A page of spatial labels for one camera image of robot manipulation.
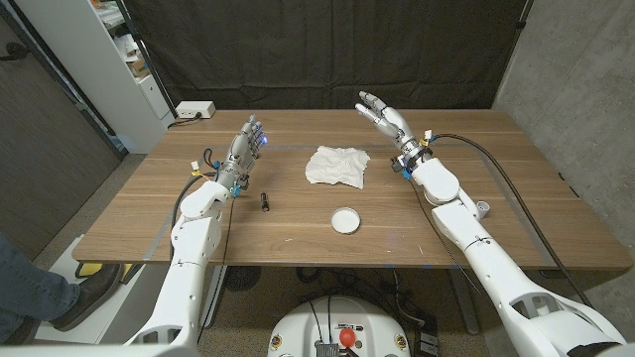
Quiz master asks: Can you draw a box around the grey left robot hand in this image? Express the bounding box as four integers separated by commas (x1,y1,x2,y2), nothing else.
214,114,269,198

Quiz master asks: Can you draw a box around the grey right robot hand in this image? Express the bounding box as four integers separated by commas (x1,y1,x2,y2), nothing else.
354,90,434,175

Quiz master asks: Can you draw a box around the white paper towel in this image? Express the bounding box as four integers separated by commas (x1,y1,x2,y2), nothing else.
305,145,372,190

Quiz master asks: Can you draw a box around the white round jar lid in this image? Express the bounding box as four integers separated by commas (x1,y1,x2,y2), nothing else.
330,207,362,236

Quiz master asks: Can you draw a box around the white power strip box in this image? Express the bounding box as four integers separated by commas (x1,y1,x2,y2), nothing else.
175,100,217,120

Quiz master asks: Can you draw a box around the black backdrop curtain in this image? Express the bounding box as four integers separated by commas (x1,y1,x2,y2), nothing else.
116,0,535,111

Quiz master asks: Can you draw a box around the black round floor fan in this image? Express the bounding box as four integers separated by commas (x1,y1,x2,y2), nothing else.
222,266,263,293

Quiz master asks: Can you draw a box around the black backdrop stand pole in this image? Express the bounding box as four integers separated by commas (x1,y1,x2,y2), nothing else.
114,0,179,119

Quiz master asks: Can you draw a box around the grey table leg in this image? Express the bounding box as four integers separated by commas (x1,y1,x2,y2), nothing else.
200,265,228,329
447,268,481,336

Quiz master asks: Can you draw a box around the cardboard box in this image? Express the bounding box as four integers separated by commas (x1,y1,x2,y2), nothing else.
124,55,150,78

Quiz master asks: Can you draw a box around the white shelf cabinet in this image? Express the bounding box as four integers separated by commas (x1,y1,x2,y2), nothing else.
14,0,175,155

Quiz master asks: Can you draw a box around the yellow object under table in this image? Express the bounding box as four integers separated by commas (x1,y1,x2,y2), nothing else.
74,262,135,280

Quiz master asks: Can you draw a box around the white robot torso base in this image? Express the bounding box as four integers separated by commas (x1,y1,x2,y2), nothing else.
267,296,412,357

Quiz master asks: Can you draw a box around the white floor panel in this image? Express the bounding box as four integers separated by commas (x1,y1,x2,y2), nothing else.
34,235,150,344

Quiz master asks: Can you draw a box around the dark brown shoe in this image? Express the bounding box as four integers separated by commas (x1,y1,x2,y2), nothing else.
49,263,123,332

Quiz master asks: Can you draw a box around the black floor power strip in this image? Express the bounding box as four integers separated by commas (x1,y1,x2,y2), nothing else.
414,316,441,357

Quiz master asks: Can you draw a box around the person's leg in jeans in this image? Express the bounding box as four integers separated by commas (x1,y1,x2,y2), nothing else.
0,232,81,343

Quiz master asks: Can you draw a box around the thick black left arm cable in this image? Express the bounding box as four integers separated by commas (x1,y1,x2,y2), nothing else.
168,147,219,262

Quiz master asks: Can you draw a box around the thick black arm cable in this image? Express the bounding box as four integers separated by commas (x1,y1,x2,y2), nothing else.
429,132,594,308
168,147,219,262

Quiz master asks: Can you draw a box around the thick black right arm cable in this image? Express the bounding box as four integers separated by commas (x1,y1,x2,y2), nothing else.
429,132,594,308

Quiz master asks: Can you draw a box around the black door handle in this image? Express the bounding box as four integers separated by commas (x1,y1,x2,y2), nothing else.
0,41,30,62

